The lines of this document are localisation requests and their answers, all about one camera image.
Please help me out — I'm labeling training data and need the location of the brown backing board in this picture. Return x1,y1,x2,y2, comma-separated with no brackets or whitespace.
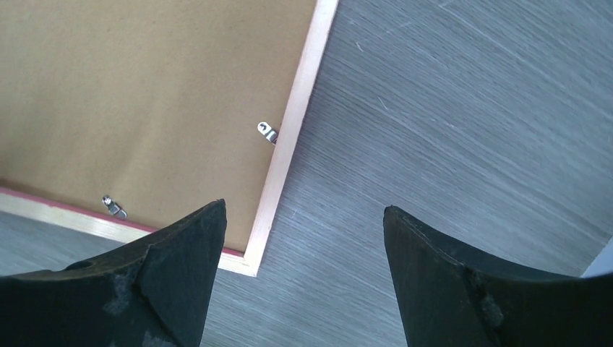
1,1,315,251

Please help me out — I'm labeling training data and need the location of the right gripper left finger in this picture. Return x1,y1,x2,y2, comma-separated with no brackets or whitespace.
1,200,227,346

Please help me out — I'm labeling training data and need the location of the orange wooden picture frame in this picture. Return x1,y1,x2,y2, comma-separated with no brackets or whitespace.
1,0,338,277

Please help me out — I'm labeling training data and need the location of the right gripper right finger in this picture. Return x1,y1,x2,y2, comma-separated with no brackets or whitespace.
383,206,612,346

